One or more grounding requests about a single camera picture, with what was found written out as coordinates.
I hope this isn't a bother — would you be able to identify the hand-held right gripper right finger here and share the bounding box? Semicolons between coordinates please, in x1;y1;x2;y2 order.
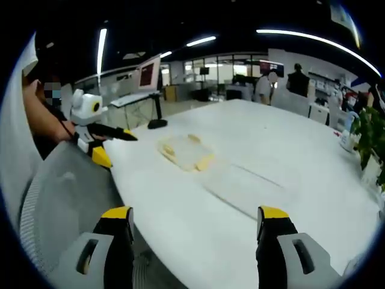
255;205;343;289

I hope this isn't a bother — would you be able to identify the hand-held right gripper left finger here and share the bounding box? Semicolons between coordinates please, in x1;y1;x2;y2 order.
49;206;135;289

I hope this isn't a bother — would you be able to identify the white side table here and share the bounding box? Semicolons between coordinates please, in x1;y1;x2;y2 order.
109;90;161;130

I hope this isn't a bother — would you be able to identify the black stand with base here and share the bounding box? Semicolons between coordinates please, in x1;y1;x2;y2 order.
147;92;168;130

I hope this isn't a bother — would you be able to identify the grey mesh office chair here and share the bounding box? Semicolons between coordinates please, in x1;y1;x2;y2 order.
17;140;151;289

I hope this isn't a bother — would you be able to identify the long ceiling light strip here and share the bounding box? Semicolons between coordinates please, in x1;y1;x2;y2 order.
256;29;382;78
186;36;217;48
96;28;108;76

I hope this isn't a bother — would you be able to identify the white framed red screen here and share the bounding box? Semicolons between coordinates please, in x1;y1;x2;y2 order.
137;54;162;92

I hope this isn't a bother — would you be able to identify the cardboard box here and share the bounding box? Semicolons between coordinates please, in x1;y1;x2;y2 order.
164;85;179;102

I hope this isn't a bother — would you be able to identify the person's white shirt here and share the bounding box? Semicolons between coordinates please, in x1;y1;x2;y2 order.
0;33;45;217

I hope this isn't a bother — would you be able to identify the clear plastic sheet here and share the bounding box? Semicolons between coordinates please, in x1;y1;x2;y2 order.
156;134;216;172

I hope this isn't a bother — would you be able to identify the white bottle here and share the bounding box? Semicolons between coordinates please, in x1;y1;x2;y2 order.
339;111;362;153

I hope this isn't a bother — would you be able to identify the green potted plant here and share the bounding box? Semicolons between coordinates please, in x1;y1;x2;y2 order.
350;105;385;192

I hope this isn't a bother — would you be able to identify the white chair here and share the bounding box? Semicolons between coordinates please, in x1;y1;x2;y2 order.
308;102;331;125

